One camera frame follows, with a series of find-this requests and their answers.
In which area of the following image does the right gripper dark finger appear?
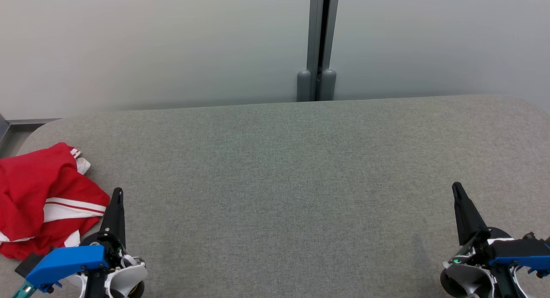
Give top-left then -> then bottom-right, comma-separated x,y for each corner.
452,182 -> 490,246

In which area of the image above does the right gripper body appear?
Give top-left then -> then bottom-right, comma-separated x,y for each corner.
440,227 -> 530,298

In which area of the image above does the grey cylindrical post cap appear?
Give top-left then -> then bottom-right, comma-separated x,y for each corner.
297,70 -> 312,102
320,69 -> 337,101

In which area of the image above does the red and white jersey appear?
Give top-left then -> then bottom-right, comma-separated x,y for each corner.
0,142 -> 92,261

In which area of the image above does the grey metal partition post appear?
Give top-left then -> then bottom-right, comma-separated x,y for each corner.
306,0 -> 341,101

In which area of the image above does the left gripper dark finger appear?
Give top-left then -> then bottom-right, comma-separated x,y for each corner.
100,187 -> 126,249

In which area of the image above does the teal left camera connector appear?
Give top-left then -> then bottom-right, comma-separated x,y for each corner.
12,282 -> 37,298

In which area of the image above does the grey metal partition frame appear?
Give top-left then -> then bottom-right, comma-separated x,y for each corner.
0,113 -> 61,157

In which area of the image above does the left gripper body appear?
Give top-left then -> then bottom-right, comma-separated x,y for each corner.
64,231 -> 149,298

